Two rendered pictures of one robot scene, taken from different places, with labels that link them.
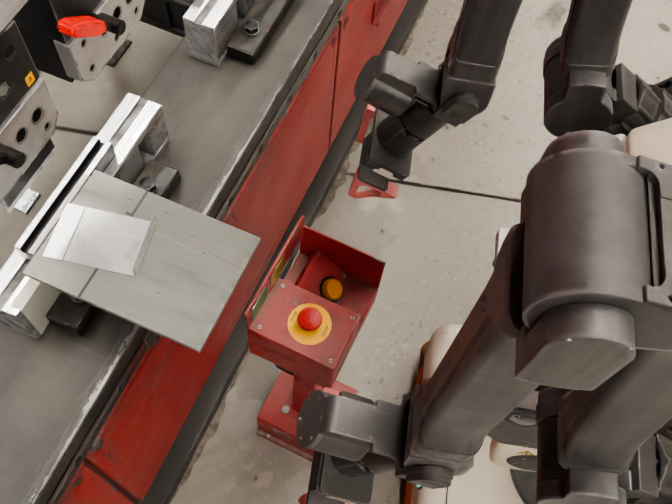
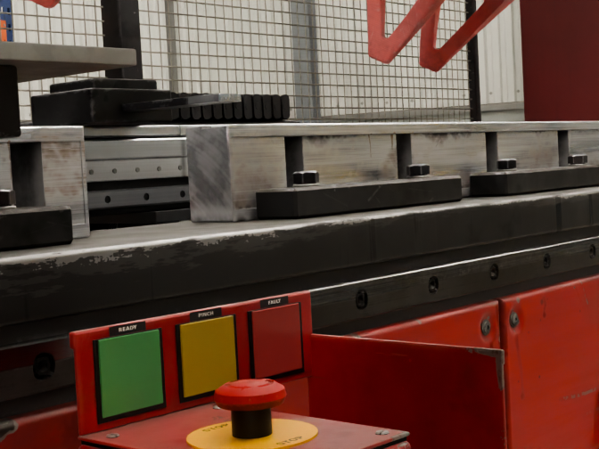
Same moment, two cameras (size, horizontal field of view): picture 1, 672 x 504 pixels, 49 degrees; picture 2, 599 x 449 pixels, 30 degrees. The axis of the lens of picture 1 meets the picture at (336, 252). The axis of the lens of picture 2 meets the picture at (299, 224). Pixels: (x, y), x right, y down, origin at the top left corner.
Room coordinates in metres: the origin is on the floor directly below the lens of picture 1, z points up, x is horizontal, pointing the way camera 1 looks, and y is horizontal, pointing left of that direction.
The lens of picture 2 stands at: (-0.11, -0.25, 0.93)
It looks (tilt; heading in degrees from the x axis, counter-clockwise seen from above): 3 degrees down; 24
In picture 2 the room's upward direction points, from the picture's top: 3 degrees counter-clockwise
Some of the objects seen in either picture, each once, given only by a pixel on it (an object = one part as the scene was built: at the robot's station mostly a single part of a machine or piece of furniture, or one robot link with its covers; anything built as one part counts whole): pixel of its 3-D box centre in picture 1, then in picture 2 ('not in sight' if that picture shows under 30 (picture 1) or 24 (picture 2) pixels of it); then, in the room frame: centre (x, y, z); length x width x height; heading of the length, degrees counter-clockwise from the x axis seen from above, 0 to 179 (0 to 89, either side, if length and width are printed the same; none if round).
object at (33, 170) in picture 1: (19, 162); not in sight; (0.46, 0.40, 1.13); 0.10 x 0.02 x 0.10; 164
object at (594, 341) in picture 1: (485, 371); not in sight; (0.17, -0.12, 1.40); 0.11 x 0.06 x 0.43; 179
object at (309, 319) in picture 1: (309, 321); (250, 414); (0.43, 0.03, 0.79); 0.04 x 0.04 x 0.04
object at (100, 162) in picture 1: (67, 198); not in sight; (0.49, 0.39, 0.99); 0.20 x 0.03 x 0.03; 164
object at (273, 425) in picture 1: (316, 414); not in sight; (0.47, -0.01, 0.06); 0.25 x 0.20 x 0.12; 71
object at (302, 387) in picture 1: (309, 369); not in sight; (0.48, 0.02, 0.39); 0.05 x 0.05 x 0.54; 71
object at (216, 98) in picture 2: not in sight; (145, 98); (0.97, 0.41, 1.01); 0.26 x 0.12 x 0.05; 74
